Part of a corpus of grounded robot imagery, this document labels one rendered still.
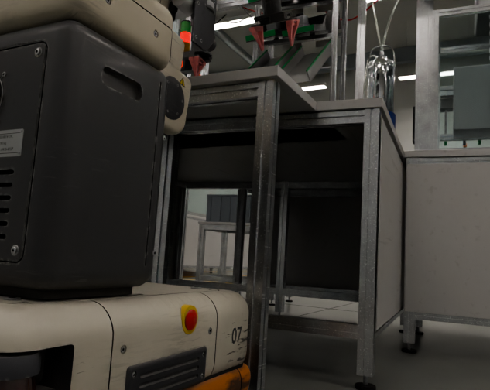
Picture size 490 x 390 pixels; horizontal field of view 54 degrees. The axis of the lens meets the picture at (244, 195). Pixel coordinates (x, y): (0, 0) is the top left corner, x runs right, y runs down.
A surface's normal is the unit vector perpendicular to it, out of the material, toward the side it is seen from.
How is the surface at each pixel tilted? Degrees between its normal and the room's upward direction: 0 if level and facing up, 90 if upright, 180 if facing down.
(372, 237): 90
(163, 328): 84
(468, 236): 90
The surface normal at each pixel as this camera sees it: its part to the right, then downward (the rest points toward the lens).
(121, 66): 0.89, 0.00
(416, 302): -0.39, -0.14
